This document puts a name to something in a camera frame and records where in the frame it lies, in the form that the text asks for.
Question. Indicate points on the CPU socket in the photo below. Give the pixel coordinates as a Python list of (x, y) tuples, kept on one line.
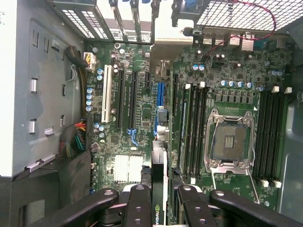
[(232, 142)]

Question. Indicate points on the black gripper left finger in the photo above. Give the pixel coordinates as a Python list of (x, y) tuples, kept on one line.
[(90, 205)]

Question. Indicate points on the black plastic fan shroud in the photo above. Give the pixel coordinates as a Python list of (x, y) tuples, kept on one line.
[(47, 189)]

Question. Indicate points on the black open PC case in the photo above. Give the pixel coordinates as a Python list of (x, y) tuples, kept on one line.
[(291, 142)]

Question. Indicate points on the white expansion slot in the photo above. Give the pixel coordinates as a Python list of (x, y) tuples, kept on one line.
[(107, 94)]

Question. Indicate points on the green motherboard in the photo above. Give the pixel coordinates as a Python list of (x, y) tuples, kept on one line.
[(142, 113)]

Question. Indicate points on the short black expansion slot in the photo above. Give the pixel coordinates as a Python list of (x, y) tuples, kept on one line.
[(148, 80)]

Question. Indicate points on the blue expansion slot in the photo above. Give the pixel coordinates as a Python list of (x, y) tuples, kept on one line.
[(161, 94)]

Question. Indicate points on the installed green RAM stick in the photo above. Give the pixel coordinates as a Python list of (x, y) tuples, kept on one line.
[(185, 123)]

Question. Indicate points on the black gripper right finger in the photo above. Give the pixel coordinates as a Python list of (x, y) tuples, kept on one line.
[(236, 205)]

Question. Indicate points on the silver chipset heat sink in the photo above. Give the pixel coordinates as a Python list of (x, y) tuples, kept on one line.
[(129, 169)]

